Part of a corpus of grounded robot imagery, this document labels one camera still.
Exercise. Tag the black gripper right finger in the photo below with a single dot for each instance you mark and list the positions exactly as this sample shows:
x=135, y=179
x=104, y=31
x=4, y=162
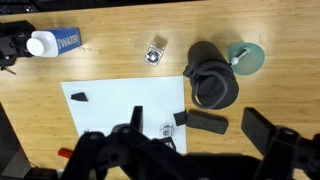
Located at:
x=258, y=128

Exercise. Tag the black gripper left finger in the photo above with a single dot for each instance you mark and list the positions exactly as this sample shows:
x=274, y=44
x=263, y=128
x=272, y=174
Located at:
x=137, y=116

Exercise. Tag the black foam duster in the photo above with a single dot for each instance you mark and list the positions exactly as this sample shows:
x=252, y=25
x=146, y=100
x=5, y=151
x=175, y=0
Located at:
x=206, y=121

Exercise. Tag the white whiteboard sheet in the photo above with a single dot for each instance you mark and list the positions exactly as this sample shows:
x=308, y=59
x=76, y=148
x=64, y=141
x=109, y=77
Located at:
x=116, y=96

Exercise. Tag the black water bottle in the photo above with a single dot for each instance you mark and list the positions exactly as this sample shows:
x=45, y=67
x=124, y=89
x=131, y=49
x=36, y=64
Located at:
x=211, y=76

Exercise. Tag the white black marker pen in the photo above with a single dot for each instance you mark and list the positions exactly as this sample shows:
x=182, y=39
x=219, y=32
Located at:
x=240, y=55

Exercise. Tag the red marker pen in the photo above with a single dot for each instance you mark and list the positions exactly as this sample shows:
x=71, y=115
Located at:
x=65, y=152

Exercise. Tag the blue white water carton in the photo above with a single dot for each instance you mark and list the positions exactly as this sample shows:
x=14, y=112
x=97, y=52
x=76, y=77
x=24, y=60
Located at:
x=63, y=40

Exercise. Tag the dark flat stand base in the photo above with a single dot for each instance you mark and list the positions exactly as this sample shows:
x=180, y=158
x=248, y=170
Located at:
x=11, y=153

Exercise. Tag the black metal clamp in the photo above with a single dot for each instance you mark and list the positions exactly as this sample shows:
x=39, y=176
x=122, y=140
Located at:
x=11, y=36

